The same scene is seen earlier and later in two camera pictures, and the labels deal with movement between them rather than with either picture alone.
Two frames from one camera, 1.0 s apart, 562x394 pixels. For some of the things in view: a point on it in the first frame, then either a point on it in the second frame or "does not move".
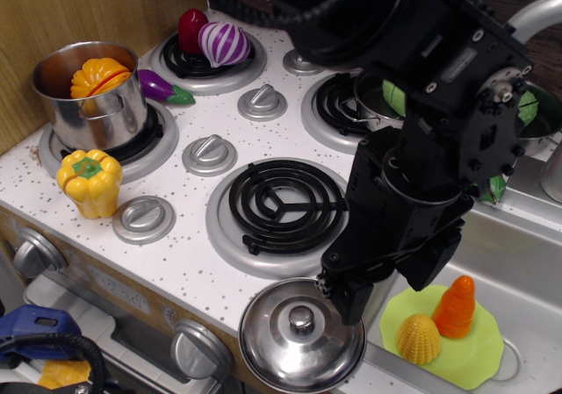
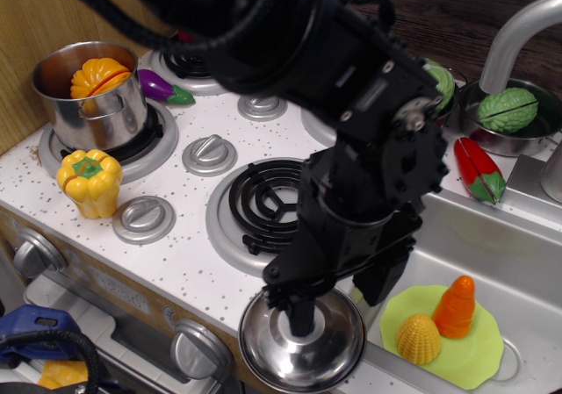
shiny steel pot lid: (292, 339) does not move
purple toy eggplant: (159, 89) does not move
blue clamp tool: (30, 319) does not move
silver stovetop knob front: (144, 219) does not move
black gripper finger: (351, 300) -> (301, 312)
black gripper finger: (421, 268) -> (376, 282)
